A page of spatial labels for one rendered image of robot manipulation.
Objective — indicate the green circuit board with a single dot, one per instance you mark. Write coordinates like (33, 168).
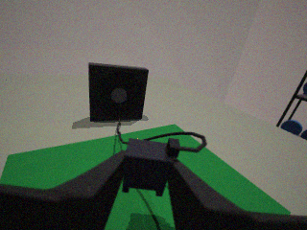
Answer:
(138, 209)

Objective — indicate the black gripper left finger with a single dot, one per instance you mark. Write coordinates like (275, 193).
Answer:
(82, 203)

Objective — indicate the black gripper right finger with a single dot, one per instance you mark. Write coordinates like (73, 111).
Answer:
(196, 206)

